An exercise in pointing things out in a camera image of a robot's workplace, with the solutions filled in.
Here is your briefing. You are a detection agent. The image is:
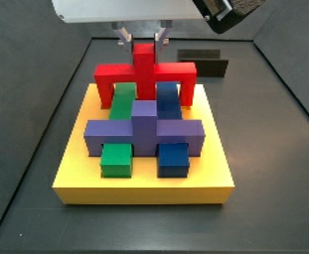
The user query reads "red cross-shaped block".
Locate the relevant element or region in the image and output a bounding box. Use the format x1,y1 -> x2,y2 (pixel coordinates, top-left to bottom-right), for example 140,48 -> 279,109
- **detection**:
94,44 -> 197,108

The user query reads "green rectangular block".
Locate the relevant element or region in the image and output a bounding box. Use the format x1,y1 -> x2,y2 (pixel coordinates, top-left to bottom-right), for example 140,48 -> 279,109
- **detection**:
99,83 -> 136,178

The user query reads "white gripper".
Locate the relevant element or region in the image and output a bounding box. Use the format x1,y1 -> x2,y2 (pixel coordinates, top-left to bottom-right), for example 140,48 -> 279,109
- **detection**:
53,0 -> 202,51

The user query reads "blue rectangular block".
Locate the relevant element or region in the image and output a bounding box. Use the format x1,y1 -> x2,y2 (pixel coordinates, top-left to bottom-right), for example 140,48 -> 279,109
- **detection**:
157,82 -> 190,178

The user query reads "purple cross-shaped block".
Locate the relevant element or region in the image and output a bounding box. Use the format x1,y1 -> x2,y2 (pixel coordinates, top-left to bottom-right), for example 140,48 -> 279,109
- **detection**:
83,100 -> 206,157

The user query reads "yellow base board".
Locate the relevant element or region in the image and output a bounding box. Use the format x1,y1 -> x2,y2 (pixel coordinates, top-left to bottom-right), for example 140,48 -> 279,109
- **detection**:
54,84 -> 235,204

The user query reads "black angle bracket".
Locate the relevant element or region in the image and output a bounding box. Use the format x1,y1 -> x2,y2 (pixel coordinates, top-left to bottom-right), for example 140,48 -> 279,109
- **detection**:
177,50 -> 229,77

